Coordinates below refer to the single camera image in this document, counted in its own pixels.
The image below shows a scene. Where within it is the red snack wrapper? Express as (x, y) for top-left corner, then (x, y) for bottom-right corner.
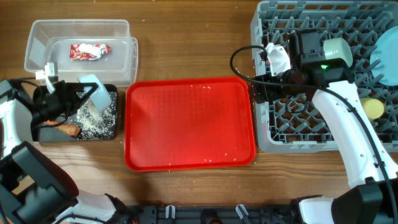
(70, 44), (111, 60)

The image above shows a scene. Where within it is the red serving tray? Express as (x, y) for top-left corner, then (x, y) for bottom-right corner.
(124, 77), (256, 172)

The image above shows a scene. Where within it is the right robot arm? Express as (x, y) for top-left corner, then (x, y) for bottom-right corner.
(256, 30), (397, 223)

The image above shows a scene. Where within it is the yellow plastic cup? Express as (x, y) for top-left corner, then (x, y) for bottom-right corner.
(360, 98), (385, 120)

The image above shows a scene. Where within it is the black mounting rail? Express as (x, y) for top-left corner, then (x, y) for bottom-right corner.
(123, 201), (304, 224)

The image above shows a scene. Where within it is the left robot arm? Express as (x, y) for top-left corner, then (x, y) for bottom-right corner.
(1, 79), (132, 223)

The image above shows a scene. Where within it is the clear plastic bin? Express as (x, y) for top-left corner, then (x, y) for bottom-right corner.
(24, 19), (138, 86)

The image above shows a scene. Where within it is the grey dishwasher rack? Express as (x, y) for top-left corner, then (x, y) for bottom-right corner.
(251, 1), (397, 153)

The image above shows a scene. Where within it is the black waste tray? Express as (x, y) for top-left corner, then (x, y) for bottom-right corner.
(33, 84), (118, 142)

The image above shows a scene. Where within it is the green bowl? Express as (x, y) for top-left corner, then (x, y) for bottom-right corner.
(323, 37), (353, 67)

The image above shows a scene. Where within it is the orange carrot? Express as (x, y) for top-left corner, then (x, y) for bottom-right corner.
(45, 121), (80, 137)

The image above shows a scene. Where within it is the light blue plate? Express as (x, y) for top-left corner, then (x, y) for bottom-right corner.
(370, 26), (397, 86)

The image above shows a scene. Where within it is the blue bowl with rice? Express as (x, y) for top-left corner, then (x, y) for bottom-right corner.
(78, 74), (111, 114)

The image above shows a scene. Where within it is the spilled white rice pile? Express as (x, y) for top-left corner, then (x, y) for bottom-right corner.
(74, 91), (118, 141)

